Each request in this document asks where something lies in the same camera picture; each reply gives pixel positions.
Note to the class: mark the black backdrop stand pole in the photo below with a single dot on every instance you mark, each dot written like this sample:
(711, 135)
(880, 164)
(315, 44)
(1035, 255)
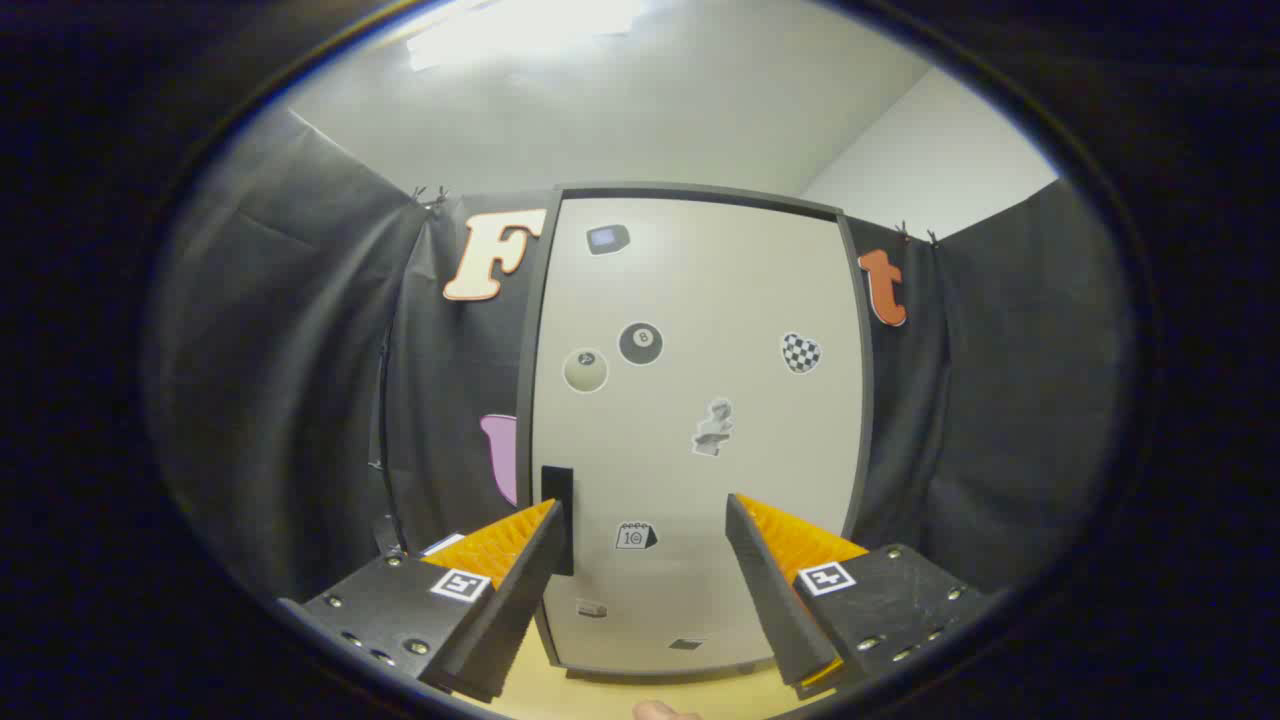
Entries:
(388, 533)

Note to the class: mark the grey cabinet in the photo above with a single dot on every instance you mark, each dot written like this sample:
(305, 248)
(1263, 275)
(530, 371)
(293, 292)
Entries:
(524, 430)

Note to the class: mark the black backdrop cloth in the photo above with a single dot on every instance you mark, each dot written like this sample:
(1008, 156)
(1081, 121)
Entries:
(280, 350)

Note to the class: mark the white and navy book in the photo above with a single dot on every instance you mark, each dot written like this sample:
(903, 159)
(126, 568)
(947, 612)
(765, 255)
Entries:
(443, 544)

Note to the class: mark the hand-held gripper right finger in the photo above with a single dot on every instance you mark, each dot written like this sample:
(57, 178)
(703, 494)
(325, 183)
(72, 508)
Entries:
(775, 600)

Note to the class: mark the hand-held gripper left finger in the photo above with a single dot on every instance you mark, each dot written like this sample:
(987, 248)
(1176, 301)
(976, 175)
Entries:
(510, 620)

